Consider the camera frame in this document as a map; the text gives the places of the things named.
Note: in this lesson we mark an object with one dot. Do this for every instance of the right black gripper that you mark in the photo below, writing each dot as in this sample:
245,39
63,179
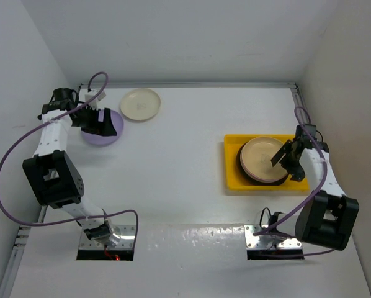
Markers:
298,172

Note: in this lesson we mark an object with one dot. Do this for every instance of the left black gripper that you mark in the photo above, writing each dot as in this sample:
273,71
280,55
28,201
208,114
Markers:
95,126

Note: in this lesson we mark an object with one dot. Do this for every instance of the orange plastic plate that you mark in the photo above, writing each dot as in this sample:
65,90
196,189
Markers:
256,155

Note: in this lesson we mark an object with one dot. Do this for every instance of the pink plastic plate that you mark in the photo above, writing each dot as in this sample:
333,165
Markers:
253,180

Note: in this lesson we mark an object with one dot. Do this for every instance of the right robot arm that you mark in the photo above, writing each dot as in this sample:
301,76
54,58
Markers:
327,219

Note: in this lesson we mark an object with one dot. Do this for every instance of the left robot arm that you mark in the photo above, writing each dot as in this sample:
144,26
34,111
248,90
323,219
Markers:
52,175

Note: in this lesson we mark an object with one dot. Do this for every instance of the yellow plastic bin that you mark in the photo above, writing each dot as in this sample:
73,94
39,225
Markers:
234,183

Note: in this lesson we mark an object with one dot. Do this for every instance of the far purple plastic plate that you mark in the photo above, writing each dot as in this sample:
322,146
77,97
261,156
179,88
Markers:
101,141

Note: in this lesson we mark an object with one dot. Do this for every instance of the cream plastic plate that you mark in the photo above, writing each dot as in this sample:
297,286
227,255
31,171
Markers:
140,104

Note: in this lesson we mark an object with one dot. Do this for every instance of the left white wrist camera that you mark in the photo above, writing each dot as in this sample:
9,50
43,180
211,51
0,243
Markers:
92,94

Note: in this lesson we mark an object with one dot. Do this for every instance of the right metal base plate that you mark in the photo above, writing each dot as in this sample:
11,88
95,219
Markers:
270,241

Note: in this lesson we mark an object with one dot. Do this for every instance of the metal base plate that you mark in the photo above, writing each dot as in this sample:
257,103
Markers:
122,238
270,241

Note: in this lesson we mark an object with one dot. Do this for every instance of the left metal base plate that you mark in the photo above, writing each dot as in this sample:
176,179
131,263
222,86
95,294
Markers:
122,238

